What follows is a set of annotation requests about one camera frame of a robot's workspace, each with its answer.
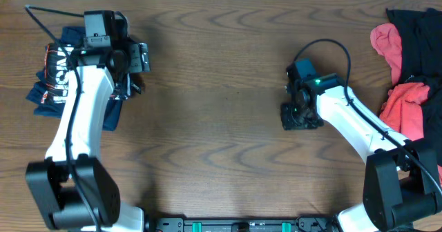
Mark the black orange patterned jersey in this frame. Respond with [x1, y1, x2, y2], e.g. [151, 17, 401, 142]
[37, 43, 145, 104]

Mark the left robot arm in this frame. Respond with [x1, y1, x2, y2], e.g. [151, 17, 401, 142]
[25, 10, 150, 231]

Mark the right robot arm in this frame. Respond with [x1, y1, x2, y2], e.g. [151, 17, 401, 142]
[280, 59, 441, 231]

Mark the folded navy blue garment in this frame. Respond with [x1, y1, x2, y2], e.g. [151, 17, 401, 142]
[26, 26, 123, 131]

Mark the red orange garment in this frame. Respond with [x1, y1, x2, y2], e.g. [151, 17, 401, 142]
[370, 23, 441, 144]

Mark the plain black shirt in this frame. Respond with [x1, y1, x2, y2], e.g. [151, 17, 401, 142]
[386, 8, 441, 165]

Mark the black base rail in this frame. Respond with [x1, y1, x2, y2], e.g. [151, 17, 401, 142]
[154, 216, 340, 232]

